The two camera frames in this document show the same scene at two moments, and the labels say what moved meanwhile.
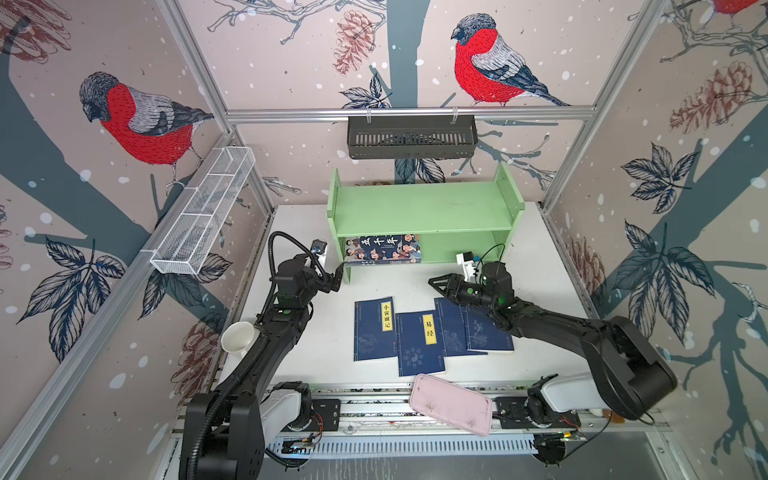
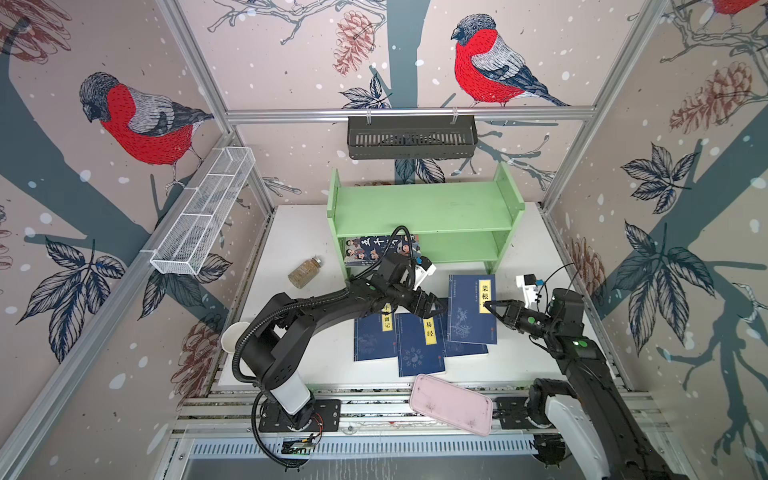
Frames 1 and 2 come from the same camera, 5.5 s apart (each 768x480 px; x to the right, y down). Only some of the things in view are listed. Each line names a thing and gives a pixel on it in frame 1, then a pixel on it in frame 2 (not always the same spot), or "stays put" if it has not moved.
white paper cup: (237, 336) stays put
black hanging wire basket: (411, 136) stays put
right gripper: (456, 285) → (513, 312)
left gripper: (327, 283) → (424, 311)
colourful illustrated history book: (383, 249) stays put
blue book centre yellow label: (419, 344) stays put
